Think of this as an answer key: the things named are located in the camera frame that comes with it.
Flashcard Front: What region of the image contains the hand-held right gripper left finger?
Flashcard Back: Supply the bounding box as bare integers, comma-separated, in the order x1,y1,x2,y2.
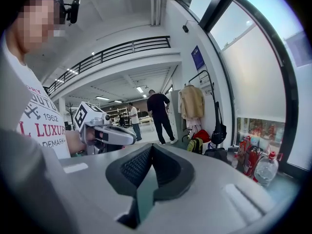
105,144,154,197

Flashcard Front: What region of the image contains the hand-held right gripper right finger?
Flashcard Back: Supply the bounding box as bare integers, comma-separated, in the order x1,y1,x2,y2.
151,144,195,200

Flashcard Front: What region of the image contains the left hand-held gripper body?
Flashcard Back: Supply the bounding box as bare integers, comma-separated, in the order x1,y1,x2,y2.
73,101,137,156

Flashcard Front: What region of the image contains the black coat rack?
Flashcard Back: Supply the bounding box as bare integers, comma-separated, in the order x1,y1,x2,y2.
187,69,221,148

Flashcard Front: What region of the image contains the person's left forearm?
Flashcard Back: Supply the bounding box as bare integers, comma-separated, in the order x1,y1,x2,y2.
64,130,86,156

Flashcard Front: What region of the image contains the black tree coat stand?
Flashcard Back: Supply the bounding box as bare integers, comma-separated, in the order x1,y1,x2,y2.
65,102,77,131

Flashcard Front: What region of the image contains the black duffel bag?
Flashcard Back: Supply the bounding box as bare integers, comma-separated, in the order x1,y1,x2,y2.
203,147,229,164

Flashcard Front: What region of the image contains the red paper bag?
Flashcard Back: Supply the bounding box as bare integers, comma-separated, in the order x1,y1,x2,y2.
236,135,252,173

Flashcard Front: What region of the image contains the person's left hand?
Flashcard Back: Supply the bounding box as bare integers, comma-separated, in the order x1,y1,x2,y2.
86,128,97,142

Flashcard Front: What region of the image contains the yellow green backpack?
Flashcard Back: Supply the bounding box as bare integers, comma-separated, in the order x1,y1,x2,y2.
186,137,204,155

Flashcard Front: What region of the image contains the pink white garment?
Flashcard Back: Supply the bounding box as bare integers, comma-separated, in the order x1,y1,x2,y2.
185,117,202,134

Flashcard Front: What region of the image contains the white printed t-shirt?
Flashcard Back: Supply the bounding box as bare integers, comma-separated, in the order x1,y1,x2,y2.
2,37,72,159

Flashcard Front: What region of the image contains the beige jacket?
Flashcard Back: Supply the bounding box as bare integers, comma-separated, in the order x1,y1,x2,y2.
178,83,205,120

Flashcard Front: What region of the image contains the black balcony railing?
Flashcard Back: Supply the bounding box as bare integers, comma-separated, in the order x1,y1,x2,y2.
42,35,171,97

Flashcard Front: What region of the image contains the red fire extinguisher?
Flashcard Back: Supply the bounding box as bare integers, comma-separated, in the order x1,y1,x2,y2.
243,147,263,178

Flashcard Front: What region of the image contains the clear water bottle red cap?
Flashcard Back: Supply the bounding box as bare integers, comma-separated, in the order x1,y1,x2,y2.
254,151,279,188

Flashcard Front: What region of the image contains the white wall notice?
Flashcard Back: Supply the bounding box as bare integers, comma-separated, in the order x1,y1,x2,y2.
197,69,213,97

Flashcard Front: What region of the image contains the blue wall poster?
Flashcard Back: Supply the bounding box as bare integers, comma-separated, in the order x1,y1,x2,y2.
191,45,206,71

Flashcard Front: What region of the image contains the black head-mounted camera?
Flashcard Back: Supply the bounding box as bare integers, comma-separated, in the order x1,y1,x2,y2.
64,0,81,26

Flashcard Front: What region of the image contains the black window frame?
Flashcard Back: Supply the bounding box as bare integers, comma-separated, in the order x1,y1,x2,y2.
175,0,300,173

